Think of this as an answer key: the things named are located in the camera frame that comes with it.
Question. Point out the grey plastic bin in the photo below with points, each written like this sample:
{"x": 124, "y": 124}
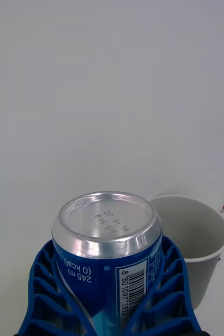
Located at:
{"x": 193, "y": 231}

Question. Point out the blue drink can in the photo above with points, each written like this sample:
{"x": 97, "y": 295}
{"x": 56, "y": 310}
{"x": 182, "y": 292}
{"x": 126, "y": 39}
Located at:
{"x": 106, "y": 249}

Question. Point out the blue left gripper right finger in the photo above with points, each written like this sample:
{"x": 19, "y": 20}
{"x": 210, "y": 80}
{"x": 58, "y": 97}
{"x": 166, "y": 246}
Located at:
{"x": 174, "y": 302}

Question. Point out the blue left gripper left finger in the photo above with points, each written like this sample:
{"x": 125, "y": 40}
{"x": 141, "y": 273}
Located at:
{"x": 46, "y": 302}

